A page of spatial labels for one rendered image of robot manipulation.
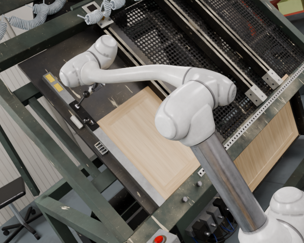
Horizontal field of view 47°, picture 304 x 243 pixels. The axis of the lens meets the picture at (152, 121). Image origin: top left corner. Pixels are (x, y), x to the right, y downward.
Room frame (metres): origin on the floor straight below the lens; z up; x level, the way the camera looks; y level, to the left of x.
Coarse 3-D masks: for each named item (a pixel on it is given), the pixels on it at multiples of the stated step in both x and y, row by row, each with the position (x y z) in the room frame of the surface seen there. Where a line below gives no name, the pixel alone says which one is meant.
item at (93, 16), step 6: (84, 0) 2.09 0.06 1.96; (90, 0) 2.11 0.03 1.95; (114, 0) 2.22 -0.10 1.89; (120, 0) 2.22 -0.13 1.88; (138, 0) 2.35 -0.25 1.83; (72, 6) 2.04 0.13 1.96; (78, 6) 2.06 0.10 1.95; (114, 6) 2.26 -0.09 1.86; (120, 6) 2.22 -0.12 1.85; (96, 12) 2.12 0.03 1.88; (84, 18) 2.10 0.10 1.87; (90, 18) 2.08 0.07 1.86; (96, 18) 2.10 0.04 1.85; (90, 24) 2.11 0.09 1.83
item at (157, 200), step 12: (48, 72) 1.97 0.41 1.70; (48, 84) 1.94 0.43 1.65; (60, 84) 1.93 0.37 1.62; (60, 96) 1.89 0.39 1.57; (96, 132) 1.77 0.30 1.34; (108, 144) 1.73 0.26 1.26; (120, 156) 1.69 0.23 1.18; (132, 168) 1.65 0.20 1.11; (132, 180) 1.64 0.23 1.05; (144, 180) 1.62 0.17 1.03; (144, 192) 1.59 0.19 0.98; (156, 192) 1.58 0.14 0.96; (156, 204) 1.54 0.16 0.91
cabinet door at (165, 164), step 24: (144, 96) 2.01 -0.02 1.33; (120, 120) 1.87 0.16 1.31; (144, 120) 1.90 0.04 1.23; (120, 144) 1.76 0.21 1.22; (144, 144) 1.79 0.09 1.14; (168, 144) 1.81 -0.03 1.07; (144, 168) 1.68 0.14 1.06; (168, 168) 1.71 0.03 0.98; (192, 168) 1.73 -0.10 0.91; (168, 192) 1.61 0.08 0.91
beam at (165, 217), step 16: (288, 96) 2.20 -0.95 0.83; (272, 112) 2.08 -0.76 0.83; (240, 128) 1.94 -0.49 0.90; (256, 128) 1.97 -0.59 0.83; (224, 144) 1.84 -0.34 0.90; (240, 144) 1.86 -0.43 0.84; (192, 176) 1.66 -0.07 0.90; (176, 192) 1.59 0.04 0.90; (192, 192) 1.60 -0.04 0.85; (160, 208) 1.51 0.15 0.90; (176, 208) 1.53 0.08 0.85; (144, 224) 1.45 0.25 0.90; (160, 224) 1.46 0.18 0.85; (128, 240) 1.38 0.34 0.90; (144, 240) 1.39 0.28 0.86
